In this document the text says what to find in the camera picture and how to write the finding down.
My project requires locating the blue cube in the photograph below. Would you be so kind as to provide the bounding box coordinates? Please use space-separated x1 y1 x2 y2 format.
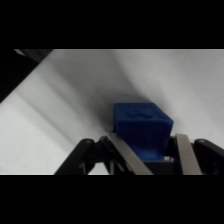
113 102 175 163

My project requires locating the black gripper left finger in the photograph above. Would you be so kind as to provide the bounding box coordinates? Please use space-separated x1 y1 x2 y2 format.
54 133 153 175

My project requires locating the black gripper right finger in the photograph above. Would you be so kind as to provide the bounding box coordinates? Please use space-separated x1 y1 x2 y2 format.
165 133 224 175

